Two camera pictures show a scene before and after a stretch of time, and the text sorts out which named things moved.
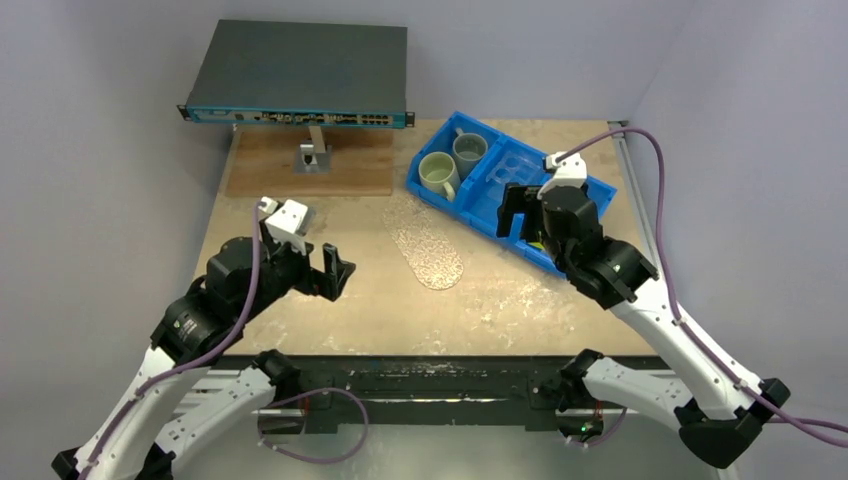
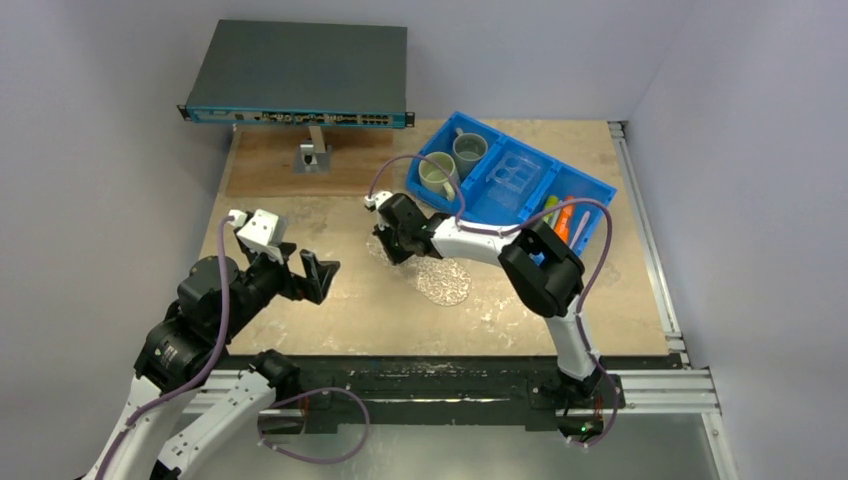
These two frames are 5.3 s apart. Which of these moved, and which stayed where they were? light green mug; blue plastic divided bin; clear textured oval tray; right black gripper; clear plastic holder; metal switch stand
Moved: right black gripper; clear textured oval tray
Stayed: metal switch stand; clear plastic holder; light green mug; blue plastic divided bin
